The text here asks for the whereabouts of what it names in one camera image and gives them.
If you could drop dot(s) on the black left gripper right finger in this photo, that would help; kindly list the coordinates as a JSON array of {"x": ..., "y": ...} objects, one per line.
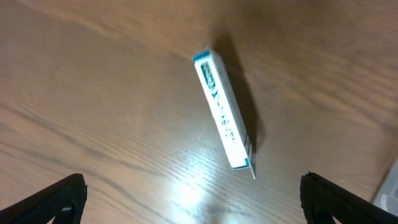
[{"x": 323, "y": 201}]

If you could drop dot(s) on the teal white cardboard box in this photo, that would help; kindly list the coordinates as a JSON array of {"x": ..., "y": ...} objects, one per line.
[{"x": 225, "y": 111}]

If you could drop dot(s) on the clear plastic container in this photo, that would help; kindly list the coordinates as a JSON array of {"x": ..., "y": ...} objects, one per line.
[{"x": 386, "y": 197}]

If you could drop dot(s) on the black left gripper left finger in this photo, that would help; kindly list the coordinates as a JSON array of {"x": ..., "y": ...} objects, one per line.
[{"x": 61, "y": 202}]

